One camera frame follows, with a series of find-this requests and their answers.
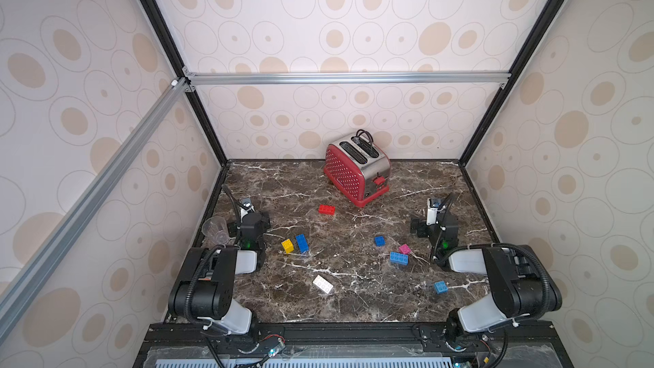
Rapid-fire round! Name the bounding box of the yellow lego brick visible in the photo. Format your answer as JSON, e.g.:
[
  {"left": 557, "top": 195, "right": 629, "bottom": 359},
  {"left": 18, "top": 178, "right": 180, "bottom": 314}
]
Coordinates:
[{"left": 281, "top": 239, "right": 295, "bottom": 254}]

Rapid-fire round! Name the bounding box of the dark blue long lego brick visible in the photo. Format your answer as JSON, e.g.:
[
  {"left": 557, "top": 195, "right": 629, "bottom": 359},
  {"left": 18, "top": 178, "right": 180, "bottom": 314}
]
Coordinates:
[{"left": 296, "top": 234, "right": 309, "bottom": 254}]

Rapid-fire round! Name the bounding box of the teal small lego brick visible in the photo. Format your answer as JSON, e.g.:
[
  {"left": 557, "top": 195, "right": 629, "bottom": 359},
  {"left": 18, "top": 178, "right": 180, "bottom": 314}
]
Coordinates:
[{"left": 434, "top": 281, "right": 448, "bottom": 294}]

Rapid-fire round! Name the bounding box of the light blue long lego brick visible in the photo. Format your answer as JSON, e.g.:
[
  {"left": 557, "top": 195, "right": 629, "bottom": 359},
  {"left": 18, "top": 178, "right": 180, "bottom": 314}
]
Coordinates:
[{"left": 389, "top": 252, "right": 409, "bottom": 266}]

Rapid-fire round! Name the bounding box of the red lego brick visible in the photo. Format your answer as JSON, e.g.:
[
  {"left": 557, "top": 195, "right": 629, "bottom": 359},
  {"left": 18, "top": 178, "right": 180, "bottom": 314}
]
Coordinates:
[{"left": 318, "top": 204, "right": 336, "bottom": 216}]

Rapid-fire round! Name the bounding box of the white lego brick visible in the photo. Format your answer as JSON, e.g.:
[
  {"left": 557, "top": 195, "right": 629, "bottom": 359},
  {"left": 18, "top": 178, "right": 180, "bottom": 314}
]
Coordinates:
[{"left": 313, "top": 275, "right": 334, "bottom": 294}]

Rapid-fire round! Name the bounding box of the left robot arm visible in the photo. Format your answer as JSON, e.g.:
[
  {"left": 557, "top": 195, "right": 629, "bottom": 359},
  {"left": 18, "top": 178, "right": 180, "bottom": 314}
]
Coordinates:
[{"left": 168, "top": 211, "right": 270, "bottom": 335}]

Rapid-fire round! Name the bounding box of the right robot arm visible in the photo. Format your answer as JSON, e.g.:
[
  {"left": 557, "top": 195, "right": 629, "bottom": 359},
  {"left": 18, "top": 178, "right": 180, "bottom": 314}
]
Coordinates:
[{"left": 410, "top": 199, "right": 563, "bottom": 348}]

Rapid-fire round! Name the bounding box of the small dark blue lego brick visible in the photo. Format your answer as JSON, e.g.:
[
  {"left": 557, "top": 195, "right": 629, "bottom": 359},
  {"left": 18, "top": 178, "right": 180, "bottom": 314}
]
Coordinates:
[{"left": 374, "top": 236, "right": 386, "bottom": 247}]

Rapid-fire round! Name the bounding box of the clear plastic cup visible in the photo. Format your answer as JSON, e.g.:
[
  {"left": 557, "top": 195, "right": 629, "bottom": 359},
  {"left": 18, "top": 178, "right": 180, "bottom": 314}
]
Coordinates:
[{"left": 201, "top": 216, "right": 231, "bottom": 248}]

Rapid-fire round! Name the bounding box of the red and steel toaster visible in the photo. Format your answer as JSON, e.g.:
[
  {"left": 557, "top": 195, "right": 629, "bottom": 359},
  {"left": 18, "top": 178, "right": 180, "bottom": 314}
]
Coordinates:
[{"left": 324, "top": 129, "right": 391, "bottom": 208}]

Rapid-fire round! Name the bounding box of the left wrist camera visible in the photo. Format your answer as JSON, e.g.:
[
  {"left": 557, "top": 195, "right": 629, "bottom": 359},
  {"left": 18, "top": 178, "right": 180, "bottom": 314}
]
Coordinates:
[{"left": 239, "top": 198, "right": 255, "bottom": 217}]

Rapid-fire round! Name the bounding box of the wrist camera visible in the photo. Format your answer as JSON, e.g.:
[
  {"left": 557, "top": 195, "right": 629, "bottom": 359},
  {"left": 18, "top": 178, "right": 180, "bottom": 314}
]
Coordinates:
[
  {"left": 239, "top": 198, "right": 255, "bottom": 217},
  {"left": 426, "top": 198, "right": 442, "bottom": 226}
]

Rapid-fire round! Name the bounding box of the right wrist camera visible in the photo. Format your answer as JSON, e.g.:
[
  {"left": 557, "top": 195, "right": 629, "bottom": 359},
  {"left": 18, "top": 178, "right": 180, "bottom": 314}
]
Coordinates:
[{"left": 426, "top": 198, "right": 442, "bottom": 226}]

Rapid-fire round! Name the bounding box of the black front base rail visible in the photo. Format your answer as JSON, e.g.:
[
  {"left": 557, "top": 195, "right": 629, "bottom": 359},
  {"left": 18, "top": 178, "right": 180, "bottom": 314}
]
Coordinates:
[{"left": 134, "top": 322, "right": 572, "bottom": 367}]

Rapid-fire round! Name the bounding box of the back aluminium frame bar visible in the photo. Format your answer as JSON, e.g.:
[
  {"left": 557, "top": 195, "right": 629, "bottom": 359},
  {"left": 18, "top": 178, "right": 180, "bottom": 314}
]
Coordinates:
[{"left": 187, "top": 71, "right": 511, "bottom": 86}]

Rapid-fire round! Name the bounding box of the aluminium frame bar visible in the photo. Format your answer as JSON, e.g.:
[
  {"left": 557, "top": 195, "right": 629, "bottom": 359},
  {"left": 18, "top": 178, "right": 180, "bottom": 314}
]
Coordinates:
[
  {"left": 187, "top": 71, "right": 511, "bottom": 86},
  {"left": 1, "top": 78, "right": 189, "bottom": 342}
]

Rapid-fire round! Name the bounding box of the left aluminium frame bar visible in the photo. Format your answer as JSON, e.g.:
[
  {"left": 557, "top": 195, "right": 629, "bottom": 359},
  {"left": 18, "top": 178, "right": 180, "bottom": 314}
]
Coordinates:
[{"left": 1, "top": 78, "right": 189, "bottom": 342}]

